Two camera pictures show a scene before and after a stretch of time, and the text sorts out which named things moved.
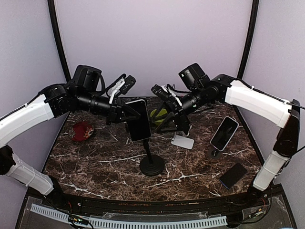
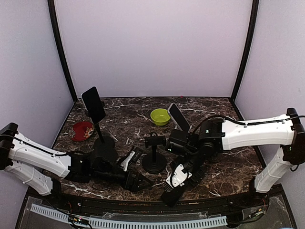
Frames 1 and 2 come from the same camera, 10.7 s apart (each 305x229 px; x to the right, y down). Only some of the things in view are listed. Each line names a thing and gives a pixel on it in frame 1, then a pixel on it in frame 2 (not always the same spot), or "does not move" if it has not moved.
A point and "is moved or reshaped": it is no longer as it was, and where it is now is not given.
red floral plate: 80,131 does not move
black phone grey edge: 139,127 is moved or reshaped
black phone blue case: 233,175 → 171,198
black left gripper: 116,113 → 135,182
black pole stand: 151,165 is moved or reshaped
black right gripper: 178,116 → 196,179
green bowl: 163,111 does not move
